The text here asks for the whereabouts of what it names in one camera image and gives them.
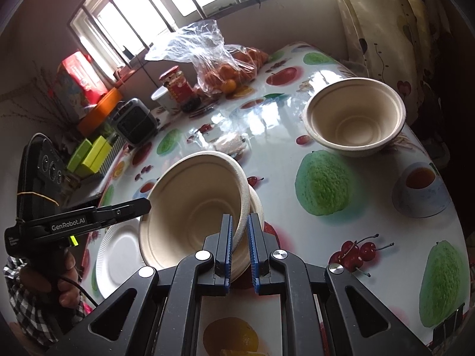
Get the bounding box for small green box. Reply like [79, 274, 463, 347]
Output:
[67, 138, 93, 173]

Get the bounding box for grey striped box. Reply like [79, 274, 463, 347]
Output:
[93, 135, 129, 179]

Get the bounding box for red-label jar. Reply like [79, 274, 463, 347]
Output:
[159, 66, 201, 112]

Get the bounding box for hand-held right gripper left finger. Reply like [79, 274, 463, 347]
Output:
[48, 213, 235, 356]

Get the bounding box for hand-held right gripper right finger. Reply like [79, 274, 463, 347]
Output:
[248, 213, 433, 356]

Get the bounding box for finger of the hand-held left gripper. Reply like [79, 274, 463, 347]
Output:
[94, 198, 152, 231]

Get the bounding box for white tub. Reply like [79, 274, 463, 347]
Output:
[151, 87, 179, 114]

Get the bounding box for patterned curtain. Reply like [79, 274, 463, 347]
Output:
[327, 0, 453, 119]

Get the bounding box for red gift box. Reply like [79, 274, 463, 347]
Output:
[55, 52, 108, 119]

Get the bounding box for pile of oranges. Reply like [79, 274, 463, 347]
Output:
[197, 46, 270, 95]

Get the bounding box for black binder clip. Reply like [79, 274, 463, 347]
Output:
[432, 302, 466, 349]

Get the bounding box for dried branches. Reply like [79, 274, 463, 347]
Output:
[0, 63, 64, 130]

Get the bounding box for clear plastic bag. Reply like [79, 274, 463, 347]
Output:
[145, 19, 270, 97]

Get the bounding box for person's left hand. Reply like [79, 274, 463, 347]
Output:
[20, 247, 84, 306]

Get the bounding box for orange tray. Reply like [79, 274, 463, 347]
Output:
[77, 88, 124, 137]

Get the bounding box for barred window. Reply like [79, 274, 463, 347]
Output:
[69, 0, 331, 69]

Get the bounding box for white paper plate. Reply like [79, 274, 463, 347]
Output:
[95, 222, 149, 298]

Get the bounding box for black cable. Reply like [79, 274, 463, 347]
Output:
[59, 274, 99, 308]

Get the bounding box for person's left forearm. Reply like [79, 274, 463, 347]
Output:
[4, 256, 90, 345]

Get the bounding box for small black heater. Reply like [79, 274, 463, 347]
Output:
[111, 97, 159, 145]

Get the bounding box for fruit-print tablecloth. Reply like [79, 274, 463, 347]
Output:
[80, 41, 472, 356]

